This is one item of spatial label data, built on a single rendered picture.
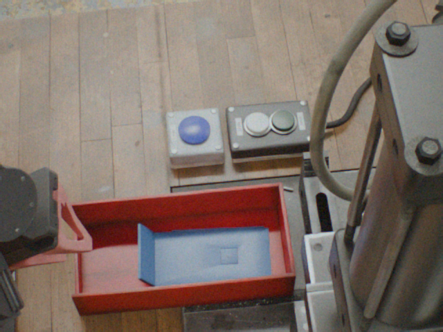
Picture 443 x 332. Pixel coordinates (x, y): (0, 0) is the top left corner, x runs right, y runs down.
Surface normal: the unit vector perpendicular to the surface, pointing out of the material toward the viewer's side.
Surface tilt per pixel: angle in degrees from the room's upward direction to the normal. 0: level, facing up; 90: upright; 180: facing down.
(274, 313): 0
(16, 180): 64
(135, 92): 0
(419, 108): 0
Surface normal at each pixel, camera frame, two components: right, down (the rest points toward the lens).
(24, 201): 0.78, 0.15
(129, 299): 0.11, 0.86
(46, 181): -0.52, -0.37
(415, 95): -0.01, -0.50
